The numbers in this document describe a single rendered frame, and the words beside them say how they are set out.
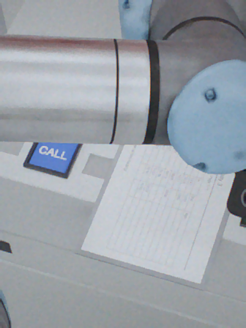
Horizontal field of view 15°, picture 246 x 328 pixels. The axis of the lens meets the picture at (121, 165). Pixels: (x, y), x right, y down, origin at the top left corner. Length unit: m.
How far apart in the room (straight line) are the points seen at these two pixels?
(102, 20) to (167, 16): 0.68
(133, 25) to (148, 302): 0.58
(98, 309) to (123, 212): 0.30
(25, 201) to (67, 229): 0.06
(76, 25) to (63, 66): 0.78
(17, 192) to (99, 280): 0.20
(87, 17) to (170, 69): 0.79
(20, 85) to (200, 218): 0.45
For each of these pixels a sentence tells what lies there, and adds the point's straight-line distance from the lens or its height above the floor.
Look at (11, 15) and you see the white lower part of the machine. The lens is 1.88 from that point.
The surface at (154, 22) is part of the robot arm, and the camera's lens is 0.72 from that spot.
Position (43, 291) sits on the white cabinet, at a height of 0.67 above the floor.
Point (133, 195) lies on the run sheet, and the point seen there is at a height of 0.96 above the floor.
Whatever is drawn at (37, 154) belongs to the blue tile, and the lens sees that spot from 1.07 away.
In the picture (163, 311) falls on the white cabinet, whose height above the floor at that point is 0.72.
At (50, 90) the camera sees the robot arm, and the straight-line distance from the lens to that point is 0.61.
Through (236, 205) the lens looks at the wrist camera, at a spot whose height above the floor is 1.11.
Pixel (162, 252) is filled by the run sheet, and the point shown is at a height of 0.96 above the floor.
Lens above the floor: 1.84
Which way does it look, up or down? 56 degrees down
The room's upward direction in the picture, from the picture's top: 5 degrees counter-clockwise
